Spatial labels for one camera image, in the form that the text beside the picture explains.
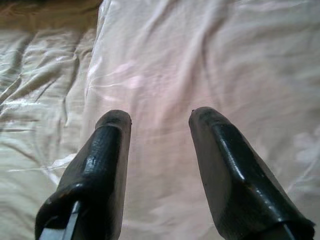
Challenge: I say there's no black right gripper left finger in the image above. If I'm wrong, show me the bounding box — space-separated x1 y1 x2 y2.
34 109 133 240

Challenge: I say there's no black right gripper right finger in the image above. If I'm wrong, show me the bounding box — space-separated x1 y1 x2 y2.
188 106 315 240

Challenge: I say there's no beige floral bed sheet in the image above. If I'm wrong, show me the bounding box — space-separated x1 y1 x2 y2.
0 0 106 240

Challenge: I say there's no white satin pillow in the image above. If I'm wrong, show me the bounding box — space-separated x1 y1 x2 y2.
53 0 320 240

